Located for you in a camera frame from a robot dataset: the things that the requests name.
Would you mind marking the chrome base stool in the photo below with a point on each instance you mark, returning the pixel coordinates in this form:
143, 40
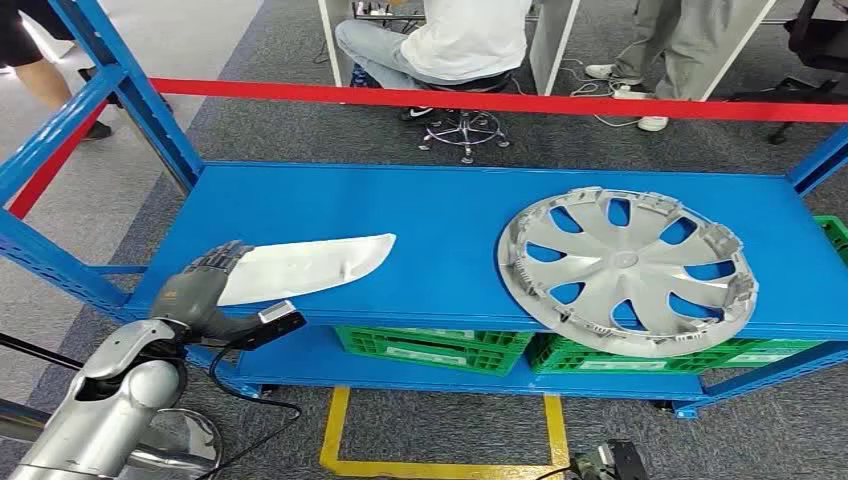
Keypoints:
467, 128

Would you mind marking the blue metal shelf rack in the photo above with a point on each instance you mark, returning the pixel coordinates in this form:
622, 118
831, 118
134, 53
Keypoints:
430, 232

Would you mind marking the white power strip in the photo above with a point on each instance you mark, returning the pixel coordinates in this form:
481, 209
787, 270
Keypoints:
629, 93

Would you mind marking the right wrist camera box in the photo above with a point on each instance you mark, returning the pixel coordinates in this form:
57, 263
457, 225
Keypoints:
626, 464

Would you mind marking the person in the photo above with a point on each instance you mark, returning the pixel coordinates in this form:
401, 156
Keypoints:
40, 83
689, 46
464, 33

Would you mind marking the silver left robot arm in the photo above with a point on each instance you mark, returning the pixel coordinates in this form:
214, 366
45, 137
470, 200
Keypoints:
112, 397

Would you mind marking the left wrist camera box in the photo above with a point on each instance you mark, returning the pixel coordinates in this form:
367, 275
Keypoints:
278, 324

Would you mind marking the silver wheel hubcap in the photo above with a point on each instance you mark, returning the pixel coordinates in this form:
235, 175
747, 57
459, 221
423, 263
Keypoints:
623, 258

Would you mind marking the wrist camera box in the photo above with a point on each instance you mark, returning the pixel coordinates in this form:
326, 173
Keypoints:
278, 324
626, 464

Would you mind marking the red barrier belt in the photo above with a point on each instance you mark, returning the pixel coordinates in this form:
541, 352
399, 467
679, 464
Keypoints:
464, 99
46, 171

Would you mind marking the chrome stanchion post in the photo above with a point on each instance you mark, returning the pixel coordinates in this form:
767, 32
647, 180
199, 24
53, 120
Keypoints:
199, 440

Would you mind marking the yellow floor tape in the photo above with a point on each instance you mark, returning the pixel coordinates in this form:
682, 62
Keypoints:
333, 430

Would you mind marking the white curved plastic part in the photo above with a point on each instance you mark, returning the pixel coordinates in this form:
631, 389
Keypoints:
298, 268

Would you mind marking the white desk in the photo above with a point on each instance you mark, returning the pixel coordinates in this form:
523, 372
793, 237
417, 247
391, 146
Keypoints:
555, 40

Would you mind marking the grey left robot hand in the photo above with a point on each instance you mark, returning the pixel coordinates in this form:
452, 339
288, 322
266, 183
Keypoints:
192, 291

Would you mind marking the black office chair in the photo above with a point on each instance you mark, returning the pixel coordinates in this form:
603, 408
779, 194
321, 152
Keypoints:
821, 40

